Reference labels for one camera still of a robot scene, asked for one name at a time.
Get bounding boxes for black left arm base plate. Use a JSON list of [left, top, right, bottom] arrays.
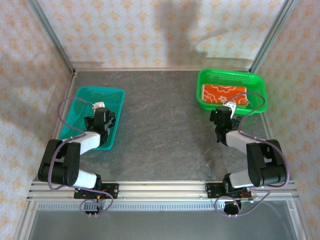
[[74, 182, 120, 200]]

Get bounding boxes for orange towel with flower print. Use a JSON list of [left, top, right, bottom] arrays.
[[200, 84, 251, 109]]

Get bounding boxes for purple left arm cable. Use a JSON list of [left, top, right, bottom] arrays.
[[48, 97, 114, 216]]

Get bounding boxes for aluminium cross rail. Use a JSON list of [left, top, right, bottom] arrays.
[[71, 61, 253, 73]]

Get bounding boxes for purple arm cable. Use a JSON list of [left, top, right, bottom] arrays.
[[214, 91, 291, 218], [48, 97, 114, 216]]

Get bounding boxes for aluminium frame post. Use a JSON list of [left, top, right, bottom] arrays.
[[26, 0, 77, 73], [249, 0, 300, 73]]

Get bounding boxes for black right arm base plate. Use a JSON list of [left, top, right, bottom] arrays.
[[205, 182, 227, 200]]

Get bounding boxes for teal plastic basket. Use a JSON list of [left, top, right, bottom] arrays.
[[57, 86, 126, 151]]

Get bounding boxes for green plastic basket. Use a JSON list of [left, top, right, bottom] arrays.
[[196, 68, 269, 117]]

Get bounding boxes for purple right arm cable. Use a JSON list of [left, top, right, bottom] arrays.
[[214, 91, 291, 218]]

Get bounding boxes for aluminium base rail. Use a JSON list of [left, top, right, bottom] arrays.
[[26, 180, 300, 202]]

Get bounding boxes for grey slotted cable duct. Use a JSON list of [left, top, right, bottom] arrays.
[[34, 201, 292, 212]]

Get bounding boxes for grey sheet metal panel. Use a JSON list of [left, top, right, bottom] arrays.
[[23, 209, 305, 240]]

